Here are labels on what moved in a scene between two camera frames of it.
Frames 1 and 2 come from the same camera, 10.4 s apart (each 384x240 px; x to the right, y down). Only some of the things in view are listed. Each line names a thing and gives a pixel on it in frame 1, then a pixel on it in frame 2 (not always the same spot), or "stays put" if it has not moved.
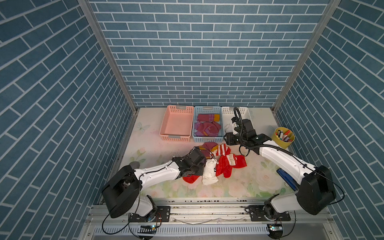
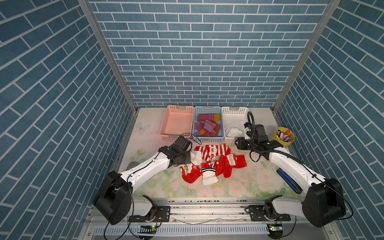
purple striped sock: (208, 117) stays put
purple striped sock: (207, 129) stays put
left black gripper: (201, 165) -> (187, 160)
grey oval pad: (134, 164) stays put
